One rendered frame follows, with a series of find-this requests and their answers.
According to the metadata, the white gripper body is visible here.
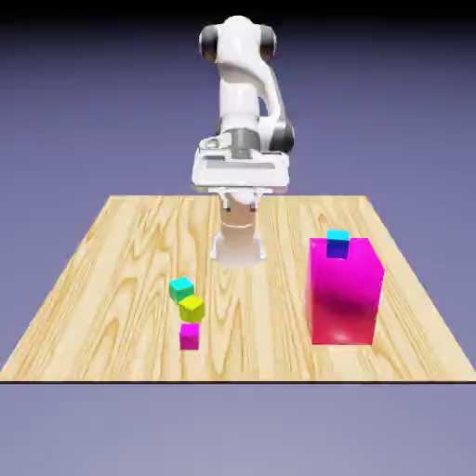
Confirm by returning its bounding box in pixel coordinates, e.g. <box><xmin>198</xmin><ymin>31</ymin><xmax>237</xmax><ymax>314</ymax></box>
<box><xmin>191</xmin><ymin>147</ymin><xmax>291</xmax><ymax>195</ymax></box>

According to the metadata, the small blue cube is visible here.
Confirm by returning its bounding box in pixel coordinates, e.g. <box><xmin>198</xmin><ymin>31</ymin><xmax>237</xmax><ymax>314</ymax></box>
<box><xmin>325</xmin><ymin>229</ymin><xmax>351</xmax><ymax>260</ymax></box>

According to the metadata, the small teal cube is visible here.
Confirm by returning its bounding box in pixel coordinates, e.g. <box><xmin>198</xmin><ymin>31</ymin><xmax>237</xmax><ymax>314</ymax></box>
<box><xmin>168</xmin><ymin>276</ymin><xmax>195</xmax><ymax>305</ymax></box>

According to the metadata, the small yellow cube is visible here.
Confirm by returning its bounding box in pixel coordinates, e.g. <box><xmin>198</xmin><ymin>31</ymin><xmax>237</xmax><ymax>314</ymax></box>
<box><xmin>178</xmin><ymin>295</ymin><xmax>206</xmax><ymax>324</ymax></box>

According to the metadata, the small magenta cube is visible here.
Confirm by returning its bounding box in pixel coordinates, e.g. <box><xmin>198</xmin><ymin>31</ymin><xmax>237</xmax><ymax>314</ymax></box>
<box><xmin>178</xmin><ymin>322</ymin><xmax>201</xmax><ymax>351</ymax></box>

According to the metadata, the large magenta box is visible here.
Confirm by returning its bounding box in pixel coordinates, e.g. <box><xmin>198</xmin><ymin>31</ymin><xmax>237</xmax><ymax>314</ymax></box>
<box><xmin>305</xmin><ymin>236</ymin><xmax>385</xmax><ymax>346</ymax></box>

